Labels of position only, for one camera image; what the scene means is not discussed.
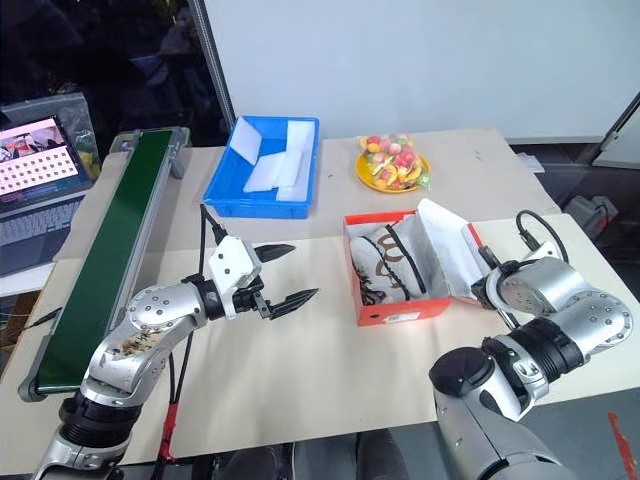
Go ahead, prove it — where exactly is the beige canvas shoe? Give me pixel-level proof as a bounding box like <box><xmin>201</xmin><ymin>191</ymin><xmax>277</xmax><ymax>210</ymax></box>
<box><xmin>383</xmin><ymin>218</ymin><xmax>450</xmax><ymax>302</ymax></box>
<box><xmin>348</xmin><ymin>233</ymin><xmax>402</xmax><ymax>308</ymax></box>

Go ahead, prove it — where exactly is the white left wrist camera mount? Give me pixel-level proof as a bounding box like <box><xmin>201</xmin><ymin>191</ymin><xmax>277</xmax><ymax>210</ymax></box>
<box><xmin>206</xmin><ymin>235</ymin><xmax>264</xmax><ymax>321</ymax></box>

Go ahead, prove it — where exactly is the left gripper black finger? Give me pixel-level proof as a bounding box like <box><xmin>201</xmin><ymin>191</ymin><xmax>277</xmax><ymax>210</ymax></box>
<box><xmin>268</xmin><ymin>287</ymin><xmax>321</xmax><ymax>322</ymax></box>
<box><xmin>253</xmin><ymin>242</ymin><xmax>297</xmax><ymax>265</ymax></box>

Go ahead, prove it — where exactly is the grey metal frame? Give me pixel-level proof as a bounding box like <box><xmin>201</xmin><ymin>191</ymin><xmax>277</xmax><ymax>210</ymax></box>
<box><xmin>588</xmin><ymin>88</ymin><xmax>640</xmax><ymax>170</ymax></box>

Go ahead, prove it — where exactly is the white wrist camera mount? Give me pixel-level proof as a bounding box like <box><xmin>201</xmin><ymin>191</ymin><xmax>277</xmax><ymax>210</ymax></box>
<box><xmin>206</xmin><ymin>235</ymin><xmax>264</xmax><ymax>321</ymax></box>
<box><xmin>483</xmin><ymin>240</ymin><xmax>561</xmax><ymax>314</ymax></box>

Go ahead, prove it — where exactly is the aluminium profile post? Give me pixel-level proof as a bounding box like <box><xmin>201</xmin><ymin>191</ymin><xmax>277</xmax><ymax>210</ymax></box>
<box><xmin>191</xmin><ymin>0</ymin><xmax>237</xmax><ymax>134</ymax></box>

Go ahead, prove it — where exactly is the white foam block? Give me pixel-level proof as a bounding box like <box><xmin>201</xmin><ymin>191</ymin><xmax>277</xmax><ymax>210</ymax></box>
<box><xmin>274</xmin><ymin>149</ymin><xmax>310</xmax><ymax>202</ymax></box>
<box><xmin>242</xmin><ymin>150</ymin><xmax>301</xmax><ymax>195</ymax></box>
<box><xmin>226</xmin><ymin>116</ymin><xmax>263</xmax><ymax>165</ymax></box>
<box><xmin>285</xmin><ymin>119</ymin><xmax>317</xmax><ymax>155</ymax></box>

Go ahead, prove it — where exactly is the large beige cardboard sheet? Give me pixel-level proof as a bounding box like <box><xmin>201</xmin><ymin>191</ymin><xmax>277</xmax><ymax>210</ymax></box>
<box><xmin>0</xmin><ymin>213</ymin><xmax>640</xmax><ymax>470</ymax></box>

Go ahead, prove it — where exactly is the green conveyor belt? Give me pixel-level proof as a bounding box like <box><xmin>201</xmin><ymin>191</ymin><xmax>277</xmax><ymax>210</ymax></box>
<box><xmin>16</xmin><ymin>126</ymin><xmax>191</xmax><ymax>402</ymax></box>

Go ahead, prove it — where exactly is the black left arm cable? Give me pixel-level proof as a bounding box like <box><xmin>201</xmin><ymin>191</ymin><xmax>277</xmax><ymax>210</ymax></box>
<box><xmin>156</xmin><ymin>201</ymin><xmax>228</xmax><ymax>480</ymax></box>

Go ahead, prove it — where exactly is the white tissue paper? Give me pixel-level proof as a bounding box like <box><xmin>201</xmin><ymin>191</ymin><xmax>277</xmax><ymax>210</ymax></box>
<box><xmin>416</xmin><ymin>197</ymin><xmax>484</xmax><ymax>302</ymax></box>

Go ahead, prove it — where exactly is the blue plastic bin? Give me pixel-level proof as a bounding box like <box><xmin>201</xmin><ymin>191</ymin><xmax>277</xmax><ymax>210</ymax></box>
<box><xmin>201</xmin><ymin>115</ymin><xmax>322</xmax><ymax>221</ymax></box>

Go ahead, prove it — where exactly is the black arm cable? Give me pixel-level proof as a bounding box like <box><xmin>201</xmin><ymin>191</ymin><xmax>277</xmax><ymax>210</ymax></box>
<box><xmin>476</xmin><ymin>209</ymin><xmax>572</xmax><ymax>272</ymax></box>
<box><xmin>156</xmin><ymin>201</ymin><xmax>228</xmax><ymax>480</ymax></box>

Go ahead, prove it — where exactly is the red and grey tool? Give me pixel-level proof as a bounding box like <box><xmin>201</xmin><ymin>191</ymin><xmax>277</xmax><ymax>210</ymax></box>
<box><xmin>563</xmin><ymin>193</ymin><xmax>620</xmax><ymax>235</ymax></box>

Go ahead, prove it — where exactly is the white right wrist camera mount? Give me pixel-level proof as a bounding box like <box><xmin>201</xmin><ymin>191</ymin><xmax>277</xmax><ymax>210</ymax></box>
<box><xmin>483</xmin><ymin>240</ymin><xmax>561</xmax><ymax>314</ymax></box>

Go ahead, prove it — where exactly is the clear plastic bag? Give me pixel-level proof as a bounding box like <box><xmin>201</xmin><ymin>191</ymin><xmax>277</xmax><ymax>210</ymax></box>
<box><xmin>0</xmin><ymin>91</ymin><xmax>102</xmax><ymax>182</ymax></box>

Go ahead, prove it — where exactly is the red floor tape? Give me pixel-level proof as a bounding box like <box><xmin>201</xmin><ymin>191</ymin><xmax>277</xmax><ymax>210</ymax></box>
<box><xmin>606</xmin><ymin>409</ymin><xmax>635</xmax><ymax>470</ymax></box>

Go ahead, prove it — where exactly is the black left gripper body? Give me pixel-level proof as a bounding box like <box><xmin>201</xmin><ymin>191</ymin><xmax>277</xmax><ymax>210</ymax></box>
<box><xmin>233</xmin><ymin>277</ymin><xmax>276</xmax><ymax>322</ymax></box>

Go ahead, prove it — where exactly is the grey laptop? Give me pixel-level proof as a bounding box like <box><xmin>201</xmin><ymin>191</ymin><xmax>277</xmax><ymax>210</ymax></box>
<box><xmin>0</xmin><ymin>114</ymin><xmax>97</xmax><ymax>278</ymax></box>

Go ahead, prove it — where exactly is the red cardboard box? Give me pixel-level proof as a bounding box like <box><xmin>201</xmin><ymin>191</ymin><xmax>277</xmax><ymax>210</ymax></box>
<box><xmin>341</xmin><ymin>197</ymin><xmax>495</xmax><ymax>329</ymax></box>

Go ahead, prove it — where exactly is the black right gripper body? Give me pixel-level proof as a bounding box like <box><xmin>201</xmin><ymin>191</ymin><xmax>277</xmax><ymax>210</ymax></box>
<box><xmin>469</xmin><ymin>276</ymin><xmax>493</xmax><ymax>308</ymax></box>

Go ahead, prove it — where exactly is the bag of colourful toy fruit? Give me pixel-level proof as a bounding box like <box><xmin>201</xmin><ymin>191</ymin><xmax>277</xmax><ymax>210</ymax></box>
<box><xmin>356</xmin><ymin>133</ymin><xmax>434</xmax><ymax>192</ymax></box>

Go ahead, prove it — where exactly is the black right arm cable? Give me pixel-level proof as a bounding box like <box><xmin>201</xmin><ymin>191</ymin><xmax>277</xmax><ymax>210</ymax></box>
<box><xmin>476</xmin><ymin>209</ymin><xmax>572</xmax><ymax>272</ymax></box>

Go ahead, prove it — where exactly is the yellow plate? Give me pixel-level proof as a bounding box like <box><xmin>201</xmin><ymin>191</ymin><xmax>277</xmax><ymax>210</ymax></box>
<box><xmin>355</xmin><ymin>150</ymin><xmax>432</xmax><ymax>193</ymax></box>

